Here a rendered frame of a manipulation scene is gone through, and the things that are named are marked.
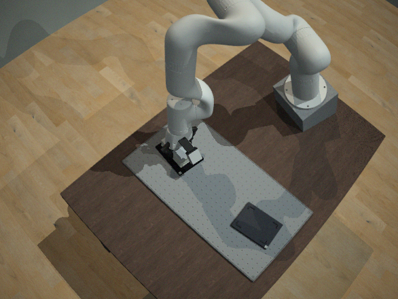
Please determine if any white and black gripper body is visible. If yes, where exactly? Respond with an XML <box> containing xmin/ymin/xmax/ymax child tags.
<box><xmin>165</xmin><ymin>125</ymin><xmax>193</xmax><ymax>150</ymax></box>

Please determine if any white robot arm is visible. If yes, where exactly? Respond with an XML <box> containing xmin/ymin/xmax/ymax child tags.
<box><xmin>164</xmin><ymin>0</ymin><xmax>331</xmax><ymax>135</ymax></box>

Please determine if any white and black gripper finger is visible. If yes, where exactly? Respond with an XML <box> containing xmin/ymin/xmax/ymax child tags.
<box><xmin>161</xmin><ymin>142</ymin><xmax>173</xmax><ymax>158</ymax></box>
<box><xmin>189</xmin><ymin>126</ymin><xmax>198</xmax><ymax>143</ymax></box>

